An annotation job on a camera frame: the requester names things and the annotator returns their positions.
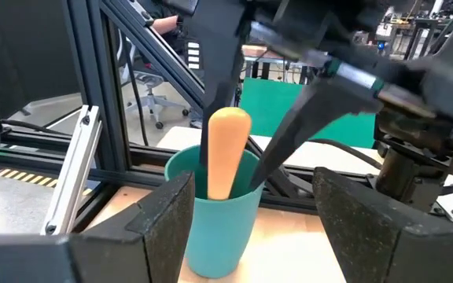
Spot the green floor mat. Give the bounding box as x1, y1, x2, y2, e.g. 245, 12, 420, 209
240, 77, 376, 149

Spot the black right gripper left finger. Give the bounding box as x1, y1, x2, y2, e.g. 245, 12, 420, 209
0, 171, 196, 283

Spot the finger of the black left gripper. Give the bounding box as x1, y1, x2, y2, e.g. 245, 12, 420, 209
249, 77, 384, 191
189, 0, 252, 167

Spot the silver metal bracket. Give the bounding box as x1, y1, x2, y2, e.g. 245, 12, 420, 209
40, 104, 104, 237

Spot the grey office chair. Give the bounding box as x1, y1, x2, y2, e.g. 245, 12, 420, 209
122, 35, 191, 130

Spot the black backdrop panel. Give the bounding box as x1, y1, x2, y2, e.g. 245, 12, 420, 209
0, 0, 82, 119

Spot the teal plastic cup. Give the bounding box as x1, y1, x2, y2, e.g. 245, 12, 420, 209
164, 144, 266, 279

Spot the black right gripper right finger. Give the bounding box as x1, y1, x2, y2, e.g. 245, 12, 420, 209
312, 167, 453, 283

